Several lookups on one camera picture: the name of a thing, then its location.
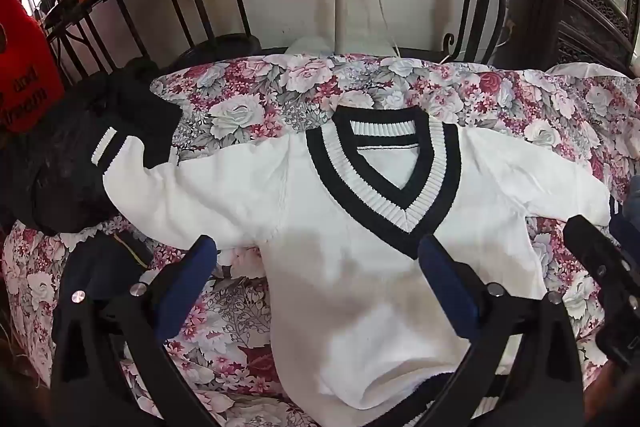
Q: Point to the red printed cloth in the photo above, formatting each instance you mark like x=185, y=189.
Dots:
x=25, y=72

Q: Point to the black fluffy garment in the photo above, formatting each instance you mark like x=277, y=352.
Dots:
x=65, y=157

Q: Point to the white black-trimmed v-neck sweater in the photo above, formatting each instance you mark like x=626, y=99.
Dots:
x=350, y=217

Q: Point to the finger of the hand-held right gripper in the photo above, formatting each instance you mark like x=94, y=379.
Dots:
x=627, y=229
x=592, y=247

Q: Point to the navy garment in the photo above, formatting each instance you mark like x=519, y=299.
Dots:
x=102, y=264

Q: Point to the floral bed sheet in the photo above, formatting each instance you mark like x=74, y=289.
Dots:
x=260, y=97

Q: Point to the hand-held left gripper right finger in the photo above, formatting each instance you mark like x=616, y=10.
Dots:
x=442, y=277

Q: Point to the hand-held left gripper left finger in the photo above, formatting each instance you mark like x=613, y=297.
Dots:
x=192, y=267

